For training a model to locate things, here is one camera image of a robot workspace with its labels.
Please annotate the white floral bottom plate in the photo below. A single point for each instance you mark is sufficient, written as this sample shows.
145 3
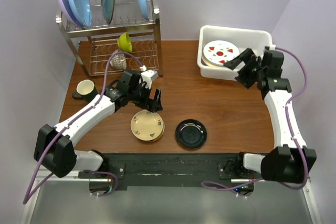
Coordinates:
218 52

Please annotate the cream and teal plate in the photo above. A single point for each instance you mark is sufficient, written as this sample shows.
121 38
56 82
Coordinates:
232 64

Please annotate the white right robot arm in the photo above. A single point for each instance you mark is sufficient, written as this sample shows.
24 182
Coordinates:
290 162

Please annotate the light blue plate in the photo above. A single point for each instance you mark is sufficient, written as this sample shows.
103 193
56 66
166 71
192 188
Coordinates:
81 10

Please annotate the red patterned white bowl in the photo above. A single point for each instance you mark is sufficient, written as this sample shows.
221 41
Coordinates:
119 60

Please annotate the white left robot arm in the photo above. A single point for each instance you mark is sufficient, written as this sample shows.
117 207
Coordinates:
55 144

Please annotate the black small plate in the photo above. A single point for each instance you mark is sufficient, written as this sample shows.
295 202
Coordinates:
191 134

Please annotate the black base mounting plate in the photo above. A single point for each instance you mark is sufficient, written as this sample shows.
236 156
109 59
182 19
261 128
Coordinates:
176 169

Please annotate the cream yellow small plate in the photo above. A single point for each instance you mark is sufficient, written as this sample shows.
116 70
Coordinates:
143 116

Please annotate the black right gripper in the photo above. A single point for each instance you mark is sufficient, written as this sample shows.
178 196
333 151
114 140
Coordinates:
247 56

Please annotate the steel dish rack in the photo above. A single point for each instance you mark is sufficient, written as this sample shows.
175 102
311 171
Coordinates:
93 46

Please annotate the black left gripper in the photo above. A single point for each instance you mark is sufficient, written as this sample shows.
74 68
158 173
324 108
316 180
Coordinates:
148 102

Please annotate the purple plate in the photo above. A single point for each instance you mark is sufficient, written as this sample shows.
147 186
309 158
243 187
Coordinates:
61 1

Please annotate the white plastic bin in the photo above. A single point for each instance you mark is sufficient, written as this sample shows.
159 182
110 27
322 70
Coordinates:
241 38

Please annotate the lime green bowl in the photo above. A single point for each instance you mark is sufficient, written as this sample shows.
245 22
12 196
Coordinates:
124 43

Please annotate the dark green mug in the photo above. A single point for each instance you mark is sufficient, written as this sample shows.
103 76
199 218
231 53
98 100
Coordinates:
85 90

